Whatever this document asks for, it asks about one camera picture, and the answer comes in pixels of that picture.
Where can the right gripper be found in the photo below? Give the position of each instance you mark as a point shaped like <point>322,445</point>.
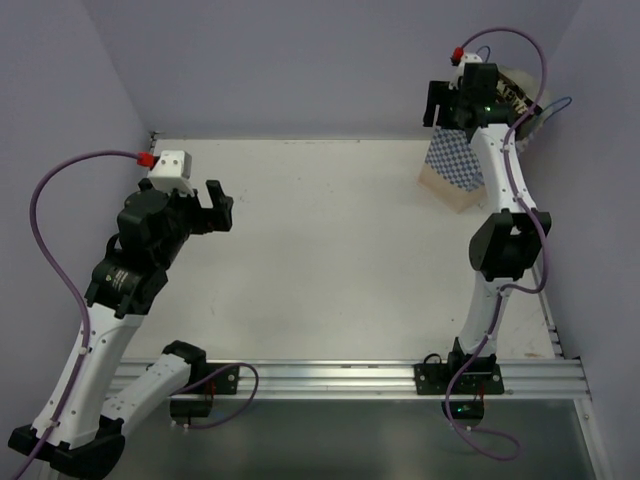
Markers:
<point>438,92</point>

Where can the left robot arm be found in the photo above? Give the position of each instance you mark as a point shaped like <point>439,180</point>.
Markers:
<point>82,430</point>

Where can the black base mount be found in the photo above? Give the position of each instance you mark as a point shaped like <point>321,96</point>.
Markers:
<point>483,377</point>
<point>185,411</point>

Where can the aluminium front rail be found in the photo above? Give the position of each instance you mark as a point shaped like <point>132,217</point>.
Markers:
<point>370,380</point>

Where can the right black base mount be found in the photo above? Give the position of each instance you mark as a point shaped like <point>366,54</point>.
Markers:
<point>483,377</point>

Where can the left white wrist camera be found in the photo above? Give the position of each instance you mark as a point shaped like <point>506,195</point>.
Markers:
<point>172,173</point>

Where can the blue checkered paper bag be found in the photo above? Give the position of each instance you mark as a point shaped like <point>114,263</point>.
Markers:
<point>451,170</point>

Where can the aluminium table edge frame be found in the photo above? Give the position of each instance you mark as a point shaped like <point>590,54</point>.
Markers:
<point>574,434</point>

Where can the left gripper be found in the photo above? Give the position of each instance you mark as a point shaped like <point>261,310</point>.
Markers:
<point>201,215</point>

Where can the brown kettle chips bag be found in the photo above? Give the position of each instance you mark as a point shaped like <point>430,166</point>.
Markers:
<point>516,88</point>

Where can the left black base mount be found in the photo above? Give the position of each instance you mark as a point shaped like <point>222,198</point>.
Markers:
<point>185,411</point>

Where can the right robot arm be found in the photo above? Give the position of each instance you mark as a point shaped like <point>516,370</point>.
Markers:
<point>504,247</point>

